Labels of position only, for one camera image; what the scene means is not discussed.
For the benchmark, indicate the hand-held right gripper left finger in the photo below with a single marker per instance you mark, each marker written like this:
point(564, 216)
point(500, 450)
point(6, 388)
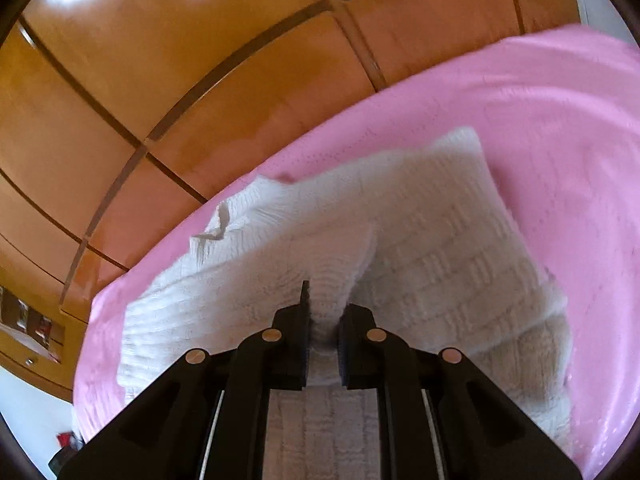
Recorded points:
point(299, 345)

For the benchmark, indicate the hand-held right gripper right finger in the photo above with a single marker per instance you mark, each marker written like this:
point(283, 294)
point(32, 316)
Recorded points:
point(345, 350)

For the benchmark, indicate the white knitted sweater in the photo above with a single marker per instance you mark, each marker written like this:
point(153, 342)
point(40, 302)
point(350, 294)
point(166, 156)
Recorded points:
point(425, 260)

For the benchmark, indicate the small red object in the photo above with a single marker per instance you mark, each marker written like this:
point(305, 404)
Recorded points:
point(65, 440)

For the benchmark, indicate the pink patterned bedspread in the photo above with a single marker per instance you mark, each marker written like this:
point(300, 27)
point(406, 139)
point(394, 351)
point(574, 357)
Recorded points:
point(550, 135)

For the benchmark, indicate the wooden wardrobe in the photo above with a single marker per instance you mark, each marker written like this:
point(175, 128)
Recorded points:
point(150, 85)

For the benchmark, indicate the wooden wall shelf with bottles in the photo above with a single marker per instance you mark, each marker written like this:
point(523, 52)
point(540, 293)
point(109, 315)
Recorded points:
point(42, 327)

